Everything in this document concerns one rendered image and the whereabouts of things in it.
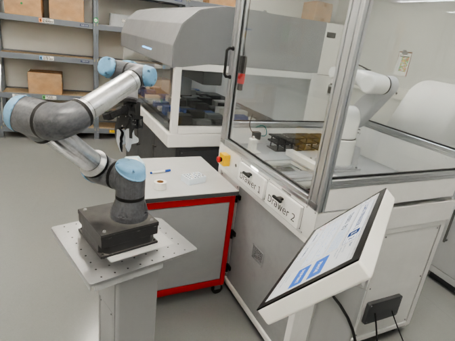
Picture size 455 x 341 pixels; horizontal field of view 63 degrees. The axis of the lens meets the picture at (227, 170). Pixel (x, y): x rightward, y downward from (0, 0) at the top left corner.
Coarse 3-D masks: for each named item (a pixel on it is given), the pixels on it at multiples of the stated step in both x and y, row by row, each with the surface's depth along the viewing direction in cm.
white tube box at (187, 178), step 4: (196, 172) 225; (184, 176) 217; (188, 176) 218; (196, 176) 219; (204, 176) 221; (184, 180) 217; (188, 180) 214; (192, 180) 215; (196, 180) 217; (200, 180) 219; (204, 180) 221; (188, 184) 214; (192, 184) 216
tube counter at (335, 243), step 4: (348, 224) 110; (340, 228) 112; (344, 228) 109; (340, 232) 107; (344, 232) 104; (336, 236) 106; (340, 236) 103; (336, 240) 102; (340, 240) 99; (332, 244) 101; (336, 244) 98; (328, 248) 100; (332, 248) 97; (336, 248) 95; (328, 252) 96
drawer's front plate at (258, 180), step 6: (240, 162) 213; (240, 168) 213; (246, 168) 206; (252, 168) 204; (252, 174) 201; (258, 174) 197; (240, 180) 214; (252, 180) 201; (258, 180) 196; (264, 180) 190; (246, 186) 207; (252, 186) 202; (258, 186) 196; (264, 186) 191; (264, 192) 192; (264, 198) 194
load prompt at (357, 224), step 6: (366, 204) 117; (360, 210) 115; (366, 210) 110; (360, 216) 109; (366, 216) 104; (354, 222) 107; (360, 222) 102; (354, 228) 101; (360, 228) 97; (348, 234) 99; (354, 234) 96; (348, 240) 94
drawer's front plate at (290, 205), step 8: (272, 184) 185; (272, 192) 184; (280, 192) 177; (288, 200) 171; (280, 208) 178; (288, 208) 172; (296, 208) 167; (288, 216) 172; (296, 216) 167; (296, 224) 167
